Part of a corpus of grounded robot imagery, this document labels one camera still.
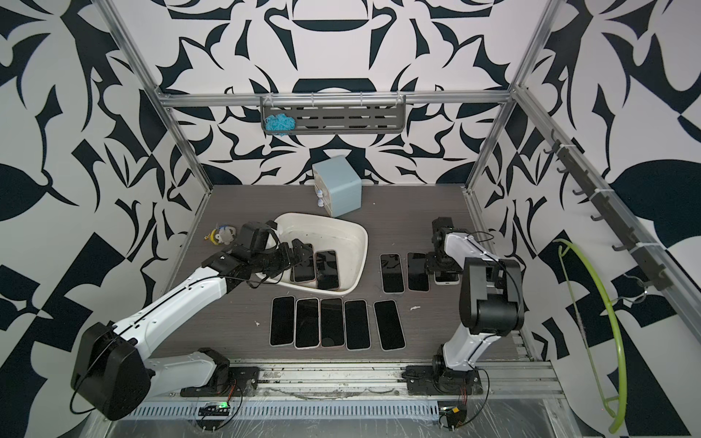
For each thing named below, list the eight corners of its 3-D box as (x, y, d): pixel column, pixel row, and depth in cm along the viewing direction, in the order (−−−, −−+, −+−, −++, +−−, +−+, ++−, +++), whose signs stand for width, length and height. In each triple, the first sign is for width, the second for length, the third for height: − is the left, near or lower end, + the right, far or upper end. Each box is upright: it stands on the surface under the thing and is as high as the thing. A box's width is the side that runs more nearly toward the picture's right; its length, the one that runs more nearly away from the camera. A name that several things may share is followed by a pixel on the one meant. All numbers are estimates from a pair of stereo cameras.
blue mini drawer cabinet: (329, 225, 110) (326, 196, 97) (313, 193, 121) (309, 164, 108) (363, 212, 114) (364, 184, 101) (344, 183, 125) (343, 154, 112)
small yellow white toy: (207, 246, 103) (201, 238, 99) (212, 232, 107) (207, 224, 103) (233, 246, 103) (228, 238, 99) (237, 232, 107) (233, 224, 103)
